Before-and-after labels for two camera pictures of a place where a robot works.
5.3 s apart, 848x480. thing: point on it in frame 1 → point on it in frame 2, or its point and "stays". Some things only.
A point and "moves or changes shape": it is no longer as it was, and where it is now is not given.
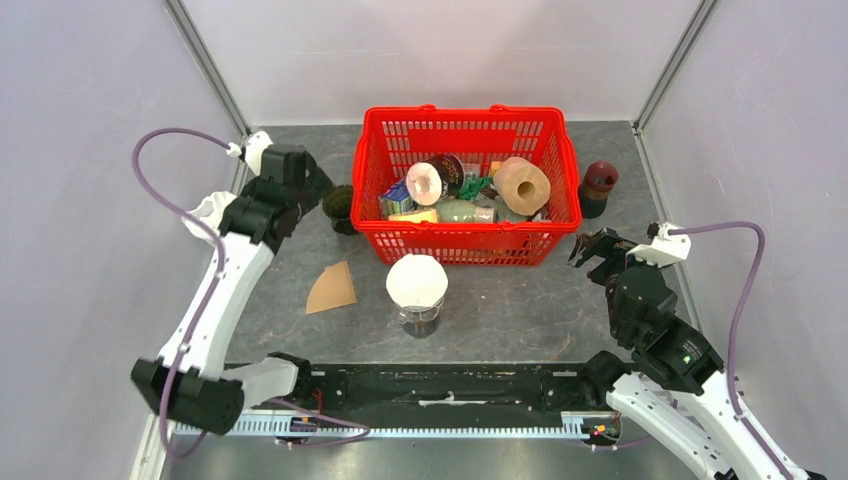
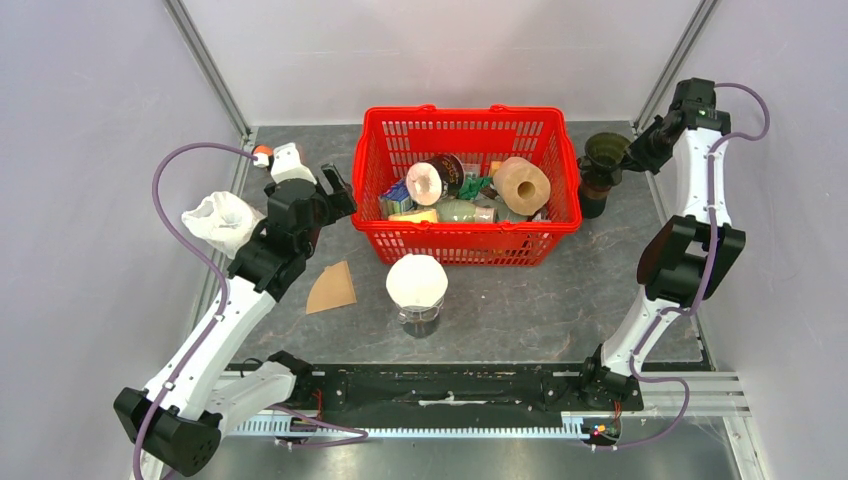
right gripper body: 617,251 → 651,151
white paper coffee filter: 417,280 stays
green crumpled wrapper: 472,186 stays
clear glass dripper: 412,314 stays
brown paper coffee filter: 333,288 stays
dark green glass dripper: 337,205 moves or changes shape
